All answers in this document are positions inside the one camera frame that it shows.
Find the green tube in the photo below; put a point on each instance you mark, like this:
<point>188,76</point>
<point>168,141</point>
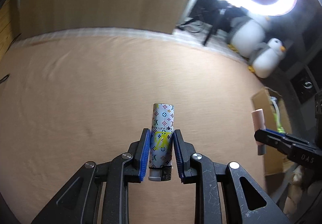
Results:
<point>279,128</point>

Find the cardboard box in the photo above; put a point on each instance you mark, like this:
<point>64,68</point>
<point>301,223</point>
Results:
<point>274,163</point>

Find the person's right hand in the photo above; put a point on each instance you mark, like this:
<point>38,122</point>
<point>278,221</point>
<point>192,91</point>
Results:
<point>295,176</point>

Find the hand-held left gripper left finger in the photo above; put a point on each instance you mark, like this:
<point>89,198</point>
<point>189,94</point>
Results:
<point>144,153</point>

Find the white patterned lighter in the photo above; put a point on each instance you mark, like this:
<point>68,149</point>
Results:
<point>162,123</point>

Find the small pink tube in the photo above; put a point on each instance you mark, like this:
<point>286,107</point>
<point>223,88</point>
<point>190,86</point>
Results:
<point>257,119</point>

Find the pine plank board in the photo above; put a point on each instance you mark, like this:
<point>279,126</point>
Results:
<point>6,23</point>

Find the small penguin plush toy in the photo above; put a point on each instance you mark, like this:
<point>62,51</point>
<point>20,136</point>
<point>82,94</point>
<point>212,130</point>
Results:
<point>269,60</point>

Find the large penguin plush toy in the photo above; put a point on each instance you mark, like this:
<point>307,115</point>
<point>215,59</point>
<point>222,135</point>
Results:
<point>249,35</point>

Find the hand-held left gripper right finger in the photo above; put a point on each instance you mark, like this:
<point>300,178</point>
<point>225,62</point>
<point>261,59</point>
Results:
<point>178,156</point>

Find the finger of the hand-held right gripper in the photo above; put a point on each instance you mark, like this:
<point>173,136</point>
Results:
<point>275,133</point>
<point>271,139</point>

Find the black tripod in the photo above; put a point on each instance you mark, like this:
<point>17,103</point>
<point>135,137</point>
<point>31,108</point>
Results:
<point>213,28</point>

